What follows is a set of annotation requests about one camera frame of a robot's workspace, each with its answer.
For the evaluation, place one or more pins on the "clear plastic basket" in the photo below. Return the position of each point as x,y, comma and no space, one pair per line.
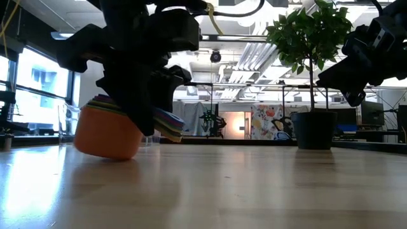
68,109

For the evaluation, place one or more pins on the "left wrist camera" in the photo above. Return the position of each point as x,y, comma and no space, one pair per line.
173,30

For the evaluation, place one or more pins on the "floral patterned cloth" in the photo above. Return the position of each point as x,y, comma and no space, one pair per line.
264,122

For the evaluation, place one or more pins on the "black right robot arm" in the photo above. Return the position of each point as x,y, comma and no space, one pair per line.
399,6

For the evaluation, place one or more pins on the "black plant pot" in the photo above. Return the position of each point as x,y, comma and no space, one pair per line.
313,130

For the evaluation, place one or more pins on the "black background robot arm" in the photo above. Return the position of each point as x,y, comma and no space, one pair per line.
216,122

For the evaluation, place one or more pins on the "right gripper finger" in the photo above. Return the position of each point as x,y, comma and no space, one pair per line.
343,78
354,98

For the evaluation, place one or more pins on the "black aluminium table frame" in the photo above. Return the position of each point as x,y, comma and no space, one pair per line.
248,142

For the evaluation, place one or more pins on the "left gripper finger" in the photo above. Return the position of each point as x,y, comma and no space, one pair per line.
171,82
133,95

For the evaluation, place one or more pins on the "black equipment by window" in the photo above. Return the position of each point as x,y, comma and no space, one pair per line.
6,108

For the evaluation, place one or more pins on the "black computer monitor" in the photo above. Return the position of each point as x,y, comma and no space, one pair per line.
372,113

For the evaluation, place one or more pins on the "small green potted tree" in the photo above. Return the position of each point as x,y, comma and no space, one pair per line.
305,35

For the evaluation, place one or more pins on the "black ceiling spotlight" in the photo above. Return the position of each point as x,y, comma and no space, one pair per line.
215,56

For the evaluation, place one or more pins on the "large orange measuring cup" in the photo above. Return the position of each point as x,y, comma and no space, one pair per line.
105,136

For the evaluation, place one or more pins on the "large bright window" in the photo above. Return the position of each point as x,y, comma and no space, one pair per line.
41,89

